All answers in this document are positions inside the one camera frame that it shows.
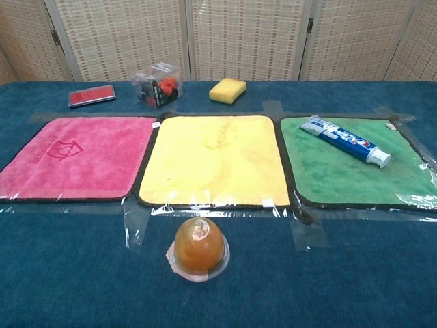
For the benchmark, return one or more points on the blue white toothpaste tube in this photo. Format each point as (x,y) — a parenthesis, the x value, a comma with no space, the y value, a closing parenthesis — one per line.
(345,137)

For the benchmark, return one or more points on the yellow cloth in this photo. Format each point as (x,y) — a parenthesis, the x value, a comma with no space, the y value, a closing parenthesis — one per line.
(215,160)

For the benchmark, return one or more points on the green cloth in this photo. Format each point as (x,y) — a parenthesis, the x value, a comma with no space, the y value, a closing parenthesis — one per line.
(345,171)

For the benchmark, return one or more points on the pink cloth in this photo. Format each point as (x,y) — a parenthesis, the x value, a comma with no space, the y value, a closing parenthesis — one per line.
(75,160)

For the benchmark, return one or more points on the red case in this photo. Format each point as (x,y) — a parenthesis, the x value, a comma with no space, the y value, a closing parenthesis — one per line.
(91,95)

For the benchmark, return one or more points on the yellow sponge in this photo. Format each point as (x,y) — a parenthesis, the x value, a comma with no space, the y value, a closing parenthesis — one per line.
(227,90)

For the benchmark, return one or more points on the orange jelly cup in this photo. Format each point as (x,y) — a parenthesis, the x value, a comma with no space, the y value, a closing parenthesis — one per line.
(199,248)

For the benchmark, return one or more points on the clear plastic box with clips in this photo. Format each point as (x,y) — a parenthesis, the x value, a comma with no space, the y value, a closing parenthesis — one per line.
(157,86)

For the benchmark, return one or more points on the woven folding screen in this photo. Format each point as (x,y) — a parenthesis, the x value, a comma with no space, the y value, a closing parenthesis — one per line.
(218,37)

